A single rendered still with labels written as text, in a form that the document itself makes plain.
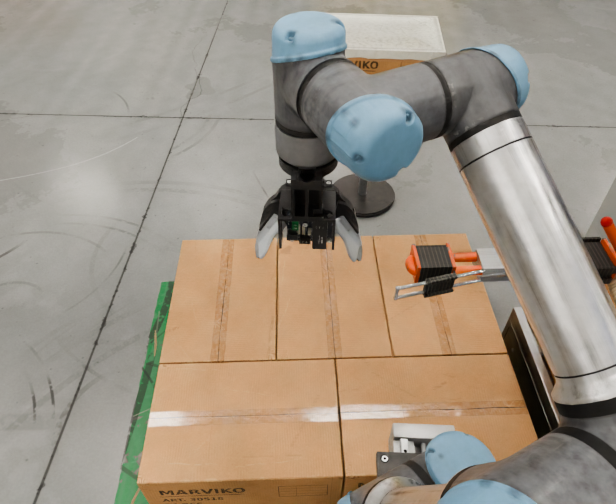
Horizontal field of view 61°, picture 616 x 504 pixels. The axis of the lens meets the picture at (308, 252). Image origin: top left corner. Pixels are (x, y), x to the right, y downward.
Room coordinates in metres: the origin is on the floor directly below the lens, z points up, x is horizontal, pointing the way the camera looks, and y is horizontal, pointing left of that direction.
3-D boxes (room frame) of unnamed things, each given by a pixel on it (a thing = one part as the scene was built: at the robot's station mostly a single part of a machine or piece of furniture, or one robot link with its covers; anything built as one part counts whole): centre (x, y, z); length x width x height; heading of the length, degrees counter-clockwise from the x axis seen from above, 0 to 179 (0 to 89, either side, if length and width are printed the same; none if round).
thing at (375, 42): (2.50, -0.33, 0.82); 0.60 x 0.40 x 0.40; 86
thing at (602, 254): (0.80, -0.62, 1.24); 0.10 x 0.08 x 0.06; 2
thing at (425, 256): (0.79, -0.27, 1.24); 0.08 x 0.07 x 0.05; 92
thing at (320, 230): (0.51, 0.00, 1.66); 0.09 x 0.08 x 0.12; 178
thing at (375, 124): (0.44, -0.06, 1.82); 0.11 x 0.11 x 0.08; 28
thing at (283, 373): (1.09, -0.09, 0.34); 1.20 x 1.00 x 0.40; 92
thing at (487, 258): (0.79, -0.41, 1.23); 0.07 x 0.07 x 0.04; 2
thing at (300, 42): (0.52, 0.00, 1.82); 0.09 x 0.08 x 0.11; 28
